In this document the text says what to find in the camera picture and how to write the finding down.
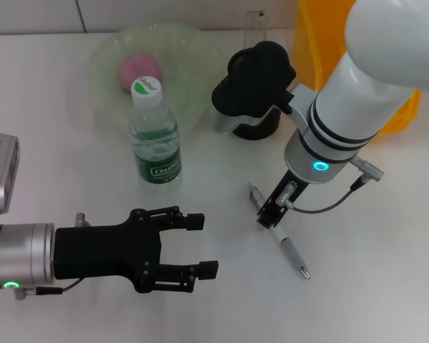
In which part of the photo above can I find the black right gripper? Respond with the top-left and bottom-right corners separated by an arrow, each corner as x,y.
142,170 -> 308,294

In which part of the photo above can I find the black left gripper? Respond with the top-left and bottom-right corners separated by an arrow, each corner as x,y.
55,209 -> 162,294

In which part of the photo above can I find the pink peach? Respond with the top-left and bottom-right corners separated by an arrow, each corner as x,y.
119,53 -> 163,94

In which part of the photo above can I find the white grey ballpoint pen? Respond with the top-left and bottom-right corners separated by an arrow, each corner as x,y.
248,181 -> 312,280

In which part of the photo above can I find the clear plastic ruler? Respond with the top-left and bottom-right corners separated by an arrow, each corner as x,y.
243,10 -> 269,49

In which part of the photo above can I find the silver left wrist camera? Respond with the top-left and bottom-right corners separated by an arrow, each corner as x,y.
0,131 -> 21,217

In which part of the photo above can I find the black mesh pen holder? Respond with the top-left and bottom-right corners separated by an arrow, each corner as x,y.
227,49 -> 282,141

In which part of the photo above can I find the yellow plastic bin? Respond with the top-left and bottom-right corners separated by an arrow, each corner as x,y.
292,0 -> 423,136

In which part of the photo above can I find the green glass fruit plate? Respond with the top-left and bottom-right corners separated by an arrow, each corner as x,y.
84,21 -> 230,136

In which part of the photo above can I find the right arm cable with plugs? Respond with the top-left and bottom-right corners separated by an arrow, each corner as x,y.
275,155 -> 385,215

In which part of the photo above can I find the clear green-label water bottle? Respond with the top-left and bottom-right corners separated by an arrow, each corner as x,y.
129,75 -> 184,194

